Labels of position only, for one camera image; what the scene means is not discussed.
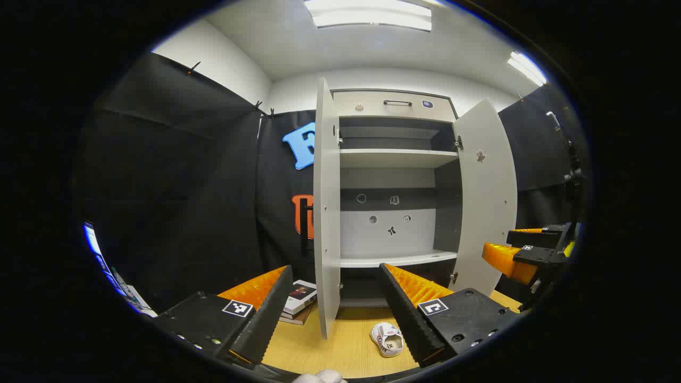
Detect white shoe cabinet door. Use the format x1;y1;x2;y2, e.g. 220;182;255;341
450;98;518;296
313;78;342;339

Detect small stack of books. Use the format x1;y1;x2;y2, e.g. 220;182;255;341
280;280;318;326

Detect narrow ceiling light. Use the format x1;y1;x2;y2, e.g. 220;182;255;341
506;51;548;87

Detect large ceiling light panel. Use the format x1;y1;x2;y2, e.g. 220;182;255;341
303;0;433;32

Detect white grey shoe cabinet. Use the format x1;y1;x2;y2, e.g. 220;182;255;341
313;78;518;339

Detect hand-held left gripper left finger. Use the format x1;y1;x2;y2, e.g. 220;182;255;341
153;264;294;369

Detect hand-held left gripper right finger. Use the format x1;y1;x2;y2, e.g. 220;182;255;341
378;263;520;369

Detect black door handle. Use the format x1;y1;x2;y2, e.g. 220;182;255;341
300;198;310;257

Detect black camera stand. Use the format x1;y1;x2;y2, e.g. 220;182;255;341
545;111;586;224

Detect white canvas shoe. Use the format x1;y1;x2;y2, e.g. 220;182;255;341
370;321;405;358

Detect white cabinet drawer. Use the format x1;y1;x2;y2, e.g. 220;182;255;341
333;89;458;124

